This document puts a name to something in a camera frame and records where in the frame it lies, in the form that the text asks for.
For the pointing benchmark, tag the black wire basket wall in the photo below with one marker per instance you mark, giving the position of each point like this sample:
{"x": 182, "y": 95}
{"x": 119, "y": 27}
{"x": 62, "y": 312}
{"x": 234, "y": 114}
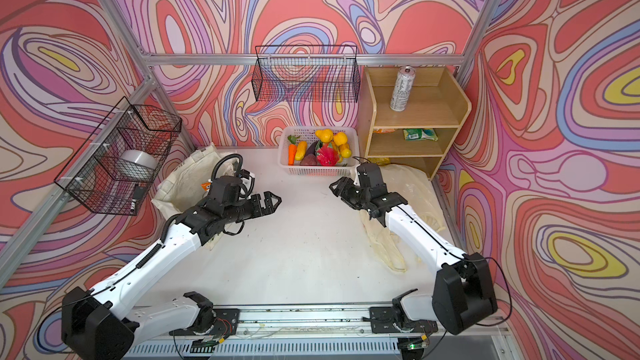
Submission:
{"x": 300, "y": 73}
{"x": 90, "y": 176}

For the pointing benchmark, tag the black wire basket back wall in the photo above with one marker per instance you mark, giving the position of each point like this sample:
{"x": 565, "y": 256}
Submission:
{"x": 300, "y": 73}

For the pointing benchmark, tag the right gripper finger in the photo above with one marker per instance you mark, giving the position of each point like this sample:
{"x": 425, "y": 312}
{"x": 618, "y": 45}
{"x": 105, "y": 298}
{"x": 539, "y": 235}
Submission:
{"x": 357, "y": 198}
{"x": 342, "y": 189}

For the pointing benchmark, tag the yellow chips packet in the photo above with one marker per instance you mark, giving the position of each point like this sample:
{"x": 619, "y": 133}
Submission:
{"x": 382, "y": 162}

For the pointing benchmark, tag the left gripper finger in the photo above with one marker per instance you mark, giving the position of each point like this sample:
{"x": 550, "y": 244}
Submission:
{"x": 255, "y": 206}
{"x": 271, "y": 203}

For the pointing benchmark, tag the white tape roll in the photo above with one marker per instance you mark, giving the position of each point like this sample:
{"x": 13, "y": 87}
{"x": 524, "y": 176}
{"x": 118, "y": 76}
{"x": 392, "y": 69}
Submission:
{"x": 136, "y": 165}

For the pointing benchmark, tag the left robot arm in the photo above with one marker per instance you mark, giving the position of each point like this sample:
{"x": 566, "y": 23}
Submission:
{"x": 102, "y": 322}

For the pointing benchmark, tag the toy carrot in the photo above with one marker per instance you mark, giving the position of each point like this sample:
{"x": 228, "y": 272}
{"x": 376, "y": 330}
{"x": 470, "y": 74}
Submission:
{"x": 292, "y": 148}

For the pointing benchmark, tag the toy dark red fruit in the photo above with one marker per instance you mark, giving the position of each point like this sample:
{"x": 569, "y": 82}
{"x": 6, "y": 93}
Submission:
{"x": 309, "y": 161}

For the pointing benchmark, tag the black wire basket left wall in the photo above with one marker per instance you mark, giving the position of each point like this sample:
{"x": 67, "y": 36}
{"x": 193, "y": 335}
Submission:
{"x": 90, "y": 176}

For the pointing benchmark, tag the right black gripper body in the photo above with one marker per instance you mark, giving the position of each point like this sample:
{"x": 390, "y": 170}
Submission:
{"x": 360, "y": 196}

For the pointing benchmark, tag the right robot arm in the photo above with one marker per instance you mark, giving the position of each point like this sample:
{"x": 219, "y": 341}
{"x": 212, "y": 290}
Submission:
{"x": 463, "y": 293}

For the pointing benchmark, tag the green snack packet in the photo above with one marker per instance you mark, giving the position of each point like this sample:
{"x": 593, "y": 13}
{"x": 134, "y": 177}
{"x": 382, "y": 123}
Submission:
{"x": 420, "y": 134}

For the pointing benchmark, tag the toy yellow corn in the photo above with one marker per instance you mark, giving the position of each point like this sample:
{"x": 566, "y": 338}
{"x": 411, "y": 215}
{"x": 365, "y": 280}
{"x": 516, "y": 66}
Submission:
{"x": 301, "y": 150}

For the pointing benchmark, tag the toy pink dragon fruit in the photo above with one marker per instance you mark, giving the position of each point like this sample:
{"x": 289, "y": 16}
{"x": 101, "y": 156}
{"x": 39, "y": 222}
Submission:
{"x": 328, "y": 155}

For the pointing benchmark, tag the toy purple eggplant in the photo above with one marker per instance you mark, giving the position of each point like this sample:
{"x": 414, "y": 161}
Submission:
{"x": 312, "y": 148}

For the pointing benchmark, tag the wooden shelf unit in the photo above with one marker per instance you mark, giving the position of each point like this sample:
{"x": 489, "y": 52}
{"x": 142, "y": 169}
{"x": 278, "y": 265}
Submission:
{"x": 436, "y": 101}

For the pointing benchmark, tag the white perforated plastic basket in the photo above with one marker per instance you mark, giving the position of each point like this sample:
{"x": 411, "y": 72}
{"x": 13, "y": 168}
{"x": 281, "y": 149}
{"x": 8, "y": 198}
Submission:
{"x": 344, "y": 168}

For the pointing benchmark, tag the cream plastic grocery bag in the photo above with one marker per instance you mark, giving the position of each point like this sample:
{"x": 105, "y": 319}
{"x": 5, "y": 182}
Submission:
{"x": 414, "y": 186}

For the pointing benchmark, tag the leaf print canvas tote bag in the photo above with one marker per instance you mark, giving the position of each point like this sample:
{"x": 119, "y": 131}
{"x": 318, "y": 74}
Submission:
{"x": 182, "y": 188}

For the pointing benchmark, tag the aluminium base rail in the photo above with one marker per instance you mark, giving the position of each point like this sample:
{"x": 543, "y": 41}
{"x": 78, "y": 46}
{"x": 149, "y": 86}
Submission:
{"x": 325, "y": 331}

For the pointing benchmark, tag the toy yellow pear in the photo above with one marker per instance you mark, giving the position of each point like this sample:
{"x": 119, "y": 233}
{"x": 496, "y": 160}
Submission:
{"x": 325, "y": 135}

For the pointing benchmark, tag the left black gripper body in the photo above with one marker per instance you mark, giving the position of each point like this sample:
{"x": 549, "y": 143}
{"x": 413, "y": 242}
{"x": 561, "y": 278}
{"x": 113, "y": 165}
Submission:
{"x": 241, "y": 212}

